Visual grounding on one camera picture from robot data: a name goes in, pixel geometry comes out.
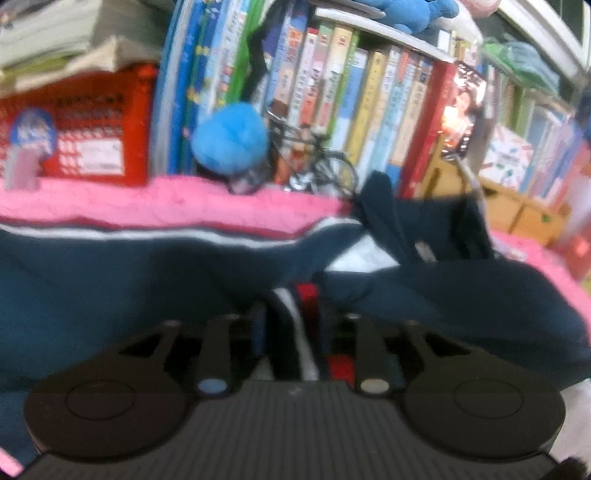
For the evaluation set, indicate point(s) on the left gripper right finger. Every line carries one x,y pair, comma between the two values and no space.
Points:
380,360

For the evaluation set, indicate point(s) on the blue plush ball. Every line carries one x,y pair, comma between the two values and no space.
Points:
231,141

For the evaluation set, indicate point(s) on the row of upright books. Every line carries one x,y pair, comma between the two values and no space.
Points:
378,93
558,136

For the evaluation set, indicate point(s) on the left row of upright books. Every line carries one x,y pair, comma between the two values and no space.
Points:
378,93

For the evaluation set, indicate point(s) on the miniature black bicycle model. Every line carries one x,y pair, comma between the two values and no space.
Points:
301,162

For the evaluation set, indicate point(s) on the wooden desk organizer with drawers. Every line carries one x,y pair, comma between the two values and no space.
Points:
506,210

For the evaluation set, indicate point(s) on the red plastic crate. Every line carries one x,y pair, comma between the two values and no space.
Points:
102,121

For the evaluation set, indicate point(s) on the stack of paper books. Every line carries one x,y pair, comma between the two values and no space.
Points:
47,41

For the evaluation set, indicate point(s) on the pink towel mat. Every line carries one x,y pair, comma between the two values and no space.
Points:
182,202

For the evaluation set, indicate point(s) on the large blue plush toy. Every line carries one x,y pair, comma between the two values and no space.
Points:
409,16

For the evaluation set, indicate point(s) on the blue round tag stand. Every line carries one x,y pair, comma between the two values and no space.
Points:
32,141

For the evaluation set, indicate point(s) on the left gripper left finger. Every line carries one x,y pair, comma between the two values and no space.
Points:
208,362

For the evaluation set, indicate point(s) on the right row of upright books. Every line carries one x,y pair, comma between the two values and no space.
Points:
558,136

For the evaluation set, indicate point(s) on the pocket label printer box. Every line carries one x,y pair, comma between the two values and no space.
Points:
507,159

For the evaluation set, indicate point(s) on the navy and white jacket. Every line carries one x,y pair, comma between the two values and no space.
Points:
69,291

